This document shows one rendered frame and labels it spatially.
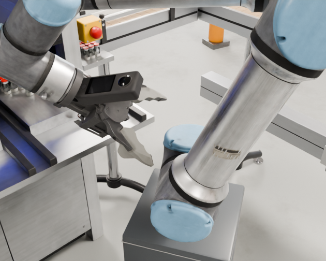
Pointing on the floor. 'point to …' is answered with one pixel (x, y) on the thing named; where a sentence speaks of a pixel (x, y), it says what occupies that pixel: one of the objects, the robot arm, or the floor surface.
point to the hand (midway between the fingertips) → (163, 130)
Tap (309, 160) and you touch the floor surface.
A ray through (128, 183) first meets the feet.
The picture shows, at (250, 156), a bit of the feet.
